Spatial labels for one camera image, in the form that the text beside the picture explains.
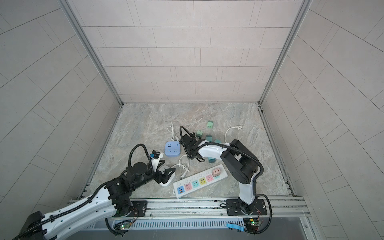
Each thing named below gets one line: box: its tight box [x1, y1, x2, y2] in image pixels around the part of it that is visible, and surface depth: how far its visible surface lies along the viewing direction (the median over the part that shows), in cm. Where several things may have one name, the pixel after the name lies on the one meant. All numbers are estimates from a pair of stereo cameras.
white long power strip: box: [172, 164, 228, 199], surface depth 79 cm
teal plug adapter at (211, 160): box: [207, 156, 217, 165], surface depth 88 cm
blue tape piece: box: [226, 223, 245, 232], surface depth 67 cm
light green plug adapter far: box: [207, 120, 214, 129], surface depth 104 cm
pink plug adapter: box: [212, 168, 221, 177], surface depth 79 cm
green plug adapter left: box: [196, 130, 203, 139], surface depth 98 cm
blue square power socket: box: [164, 141, 182, 158], surface depth 91 cm
